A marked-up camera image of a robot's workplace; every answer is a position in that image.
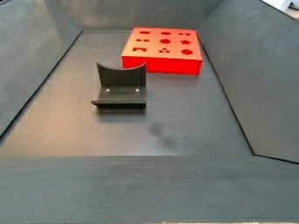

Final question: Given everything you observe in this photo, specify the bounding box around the black curved fixture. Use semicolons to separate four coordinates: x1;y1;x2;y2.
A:
91;64;147;107

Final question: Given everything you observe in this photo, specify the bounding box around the red shape-sorting board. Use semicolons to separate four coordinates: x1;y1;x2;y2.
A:
122;27;203;75

